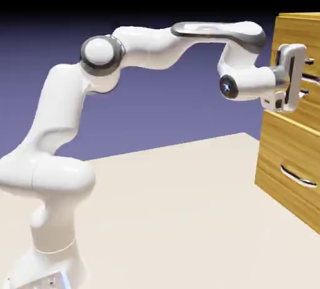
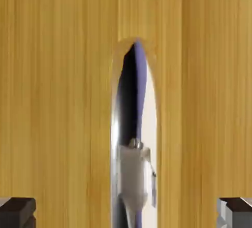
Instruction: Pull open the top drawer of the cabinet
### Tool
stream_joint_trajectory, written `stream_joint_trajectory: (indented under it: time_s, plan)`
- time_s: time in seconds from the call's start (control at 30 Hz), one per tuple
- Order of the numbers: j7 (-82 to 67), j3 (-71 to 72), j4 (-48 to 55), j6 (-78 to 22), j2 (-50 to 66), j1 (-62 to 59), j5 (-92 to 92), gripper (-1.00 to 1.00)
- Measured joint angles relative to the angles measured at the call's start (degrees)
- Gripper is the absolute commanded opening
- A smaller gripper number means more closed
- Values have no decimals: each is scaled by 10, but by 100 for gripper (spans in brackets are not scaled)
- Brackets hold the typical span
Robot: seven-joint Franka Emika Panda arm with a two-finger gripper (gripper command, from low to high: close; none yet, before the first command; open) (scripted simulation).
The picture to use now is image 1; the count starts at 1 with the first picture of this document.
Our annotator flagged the long curved metal handle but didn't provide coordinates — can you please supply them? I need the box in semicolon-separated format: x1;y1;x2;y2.
279;164;318;188

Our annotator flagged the short dark metal handle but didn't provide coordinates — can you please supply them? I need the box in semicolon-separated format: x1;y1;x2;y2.
301;72;320;84

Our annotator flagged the light wood cabinet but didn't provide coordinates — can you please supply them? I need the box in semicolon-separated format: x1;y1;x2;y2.
254;12;320;235

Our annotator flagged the small wood drawer front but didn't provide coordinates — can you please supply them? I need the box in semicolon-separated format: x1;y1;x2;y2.
270;16;320;135

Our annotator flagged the large wood drawer front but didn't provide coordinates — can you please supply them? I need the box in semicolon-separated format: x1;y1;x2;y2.
254;109;320;235

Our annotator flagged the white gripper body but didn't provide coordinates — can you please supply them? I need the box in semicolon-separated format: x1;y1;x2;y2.
276;43;308;114

